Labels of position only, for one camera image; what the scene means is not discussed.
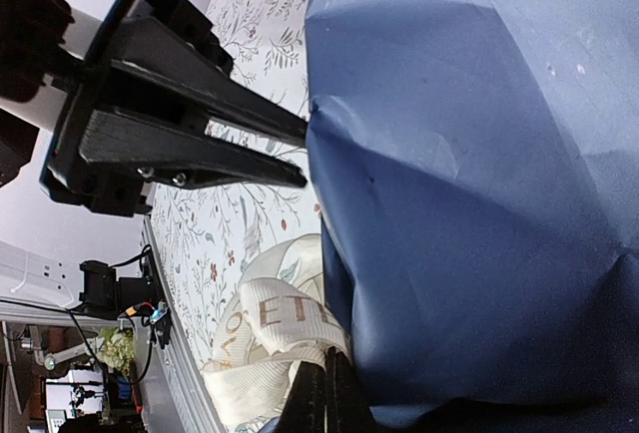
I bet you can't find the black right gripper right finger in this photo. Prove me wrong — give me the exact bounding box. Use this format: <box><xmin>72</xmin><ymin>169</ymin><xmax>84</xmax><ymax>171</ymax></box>
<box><xmin>325</xmin><ymin>347</ymin><xmax>374</xmax><ymax>433</ymax></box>

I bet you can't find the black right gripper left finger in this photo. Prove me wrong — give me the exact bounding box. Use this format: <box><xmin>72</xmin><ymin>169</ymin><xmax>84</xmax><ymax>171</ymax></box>
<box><xmin>279</xmin><ymin>362</ymin><xmax>326</xmax><ymax>433</ymax></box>

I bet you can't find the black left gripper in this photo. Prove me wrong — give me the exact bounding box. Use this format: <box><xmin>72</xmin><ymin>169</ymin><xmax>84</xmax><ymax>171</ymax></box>
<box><xmin>40</xmin><ymin>0</ymin><xmax>308</xmax><ymax>217</ymax></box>

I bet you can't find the clear plastic wrap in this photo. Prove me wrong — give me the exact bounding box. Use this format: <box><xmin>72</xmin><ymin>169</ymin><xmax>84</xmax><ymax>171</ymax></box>
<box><xmin>201</xmin><ymin>233</ymin><xmax>350</xmax><ymax>427</ymax></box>

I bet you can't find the blue wrapping paper sheet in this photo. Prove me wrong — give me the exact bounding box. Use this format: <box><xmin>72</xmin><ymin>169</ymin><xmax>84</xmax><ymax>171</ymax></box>
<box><xmin>306</xmin><ymin>0</ymin><xmax>638</xmax><ymax>432</ymax></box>

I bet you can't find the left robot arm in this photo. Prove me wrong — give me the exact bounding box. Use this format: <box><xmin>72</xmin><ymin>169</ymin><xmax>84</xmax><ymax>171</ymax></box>
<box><xmin>1</xmin><ymin>0</ymin><xmax>308</xmax><ymax>217</ymax></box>

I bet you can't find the background flower bouquet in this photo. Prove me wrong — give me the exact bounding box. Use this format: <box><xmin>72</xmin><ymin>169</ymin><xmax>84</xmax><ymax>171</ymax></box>
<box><xmin>96</xmin><ymin>327</ymin><xmax>135</xmax><ymax>376</ymax></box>

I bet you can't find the floral patterned tablecloth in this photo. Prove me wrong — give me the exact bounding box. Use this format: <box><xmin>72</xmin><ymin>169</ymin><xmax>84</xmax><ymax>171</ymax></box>
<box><xmin>147</xmin><ymin>0</ymin><xmax>330</xmax><ymax>433</ymax></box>

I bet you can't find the front aluminium rail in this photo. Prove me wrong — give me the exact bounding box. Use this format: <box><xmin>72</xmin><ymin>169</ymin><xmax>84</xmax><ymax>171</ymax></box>
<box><xmin>137</xmin><ymin>216</ymin><xmax>226</xmax><ymax>433</ymax></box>

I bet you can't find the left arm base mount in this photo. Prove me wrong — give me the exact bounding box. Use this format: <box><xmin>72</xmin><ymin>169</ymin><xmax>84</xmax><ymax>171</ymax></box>
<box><xmin>113</xmin><ymin>244</ymin><xmax>173</xmax><ymax>350</ymax></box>

